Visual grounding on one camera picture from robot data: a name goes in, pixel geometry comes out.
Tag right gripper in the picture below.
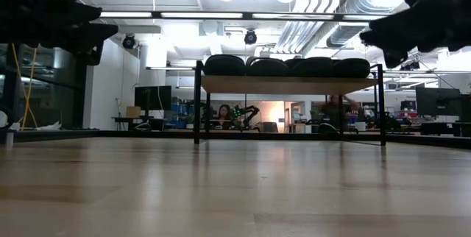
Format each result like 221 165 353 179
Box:
360 0 471 69

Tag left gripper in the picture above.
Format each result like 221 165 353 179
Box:
0 0 118 66

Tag black rubber slide sandal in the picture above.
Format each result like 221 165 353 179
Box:
203 54 247 77
245 56 290 77
288 56 335 78
333 57 372 79

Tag wooden shelf black metal legs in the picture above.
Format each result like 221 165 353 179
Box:
194 60 386 146

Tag black ceiling spotlight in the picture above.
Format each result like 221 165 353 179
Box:
399 59 421 71
121 33 137 50
244 29 258 46

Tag black computer monitor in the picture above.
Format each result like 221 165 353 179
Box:
415 87 471 117
134 85 173 111

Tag person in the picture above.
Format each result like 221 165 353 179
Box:
316 94 362 134
216 103 233 130

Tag dark background desk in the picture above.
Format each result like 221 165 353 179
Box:
421 121 471 138

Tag cardboard box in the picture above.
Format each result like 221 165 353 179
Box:
125 105 142 119

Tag white crumpled cloth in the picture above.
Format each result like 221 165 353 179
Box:
35 120 63 132

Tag long overhead light bar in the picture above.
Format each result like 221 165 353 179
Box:
99 10 391 24

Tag blue storage bins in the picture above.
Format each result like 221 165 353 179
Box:
169 104 192 130

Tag yellow hanging cable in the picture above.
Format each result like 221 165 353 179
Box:
10 43 39 130

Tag black aluminium table frame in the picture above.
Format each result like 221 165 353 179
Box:
0 128 471 150

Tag small white post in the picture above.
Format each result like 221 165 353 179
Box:
4 121 15 149

